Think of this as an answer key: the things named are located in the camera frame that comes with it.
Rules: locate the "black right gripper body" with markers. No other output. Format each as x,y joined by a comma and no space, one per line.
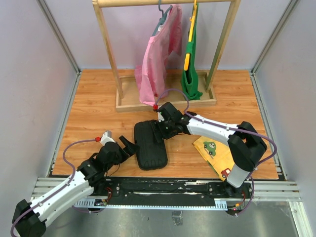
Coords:
166,129

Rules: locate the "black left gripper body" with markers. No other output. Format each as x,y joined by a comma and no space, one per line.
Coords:
121,155

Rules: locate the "black plastic tool case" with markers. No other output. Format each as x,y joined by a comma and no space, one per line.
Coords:
152,151

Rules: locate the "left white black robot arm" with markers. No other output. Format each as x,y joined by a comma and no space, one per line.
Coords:
31,219

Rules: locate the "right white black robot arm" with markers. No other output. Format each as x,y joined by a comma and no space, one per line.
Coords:
246,145

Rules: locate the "green garment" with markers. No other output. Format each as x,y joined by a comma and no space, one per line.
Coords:
189,79

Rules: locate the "wooden clothes rack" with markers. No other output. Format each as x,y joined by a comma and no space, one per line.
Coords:
127,93

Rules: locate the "pink garment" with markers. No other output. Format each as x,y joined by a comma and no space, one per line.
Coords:
150,76

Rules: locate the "yellow cartoon cloth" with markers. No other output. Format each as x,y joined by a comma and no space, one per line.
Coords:
216,154

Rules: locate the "teal clothes hanger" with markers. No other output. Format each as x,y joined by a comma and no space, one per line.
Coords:
163,18

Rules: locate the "yellow clothes hanger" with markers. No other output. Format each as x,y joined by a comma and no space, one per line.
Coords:
190,37

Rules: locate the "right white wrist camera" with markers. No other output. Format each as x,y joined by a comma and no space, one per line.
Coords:
160,117

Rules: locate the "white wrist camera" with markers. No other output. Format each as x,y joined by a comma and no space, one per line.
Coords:
106,137
160,117

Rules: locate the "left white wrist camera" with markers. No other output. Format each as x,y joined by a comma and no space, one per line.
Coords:
106,137

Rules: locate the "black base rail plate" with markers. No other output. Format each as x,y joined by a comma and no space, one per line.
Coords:
123,186

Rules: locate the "slotted aluminium cable duct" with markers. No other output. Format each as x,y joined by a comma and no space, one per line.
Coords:
163,202

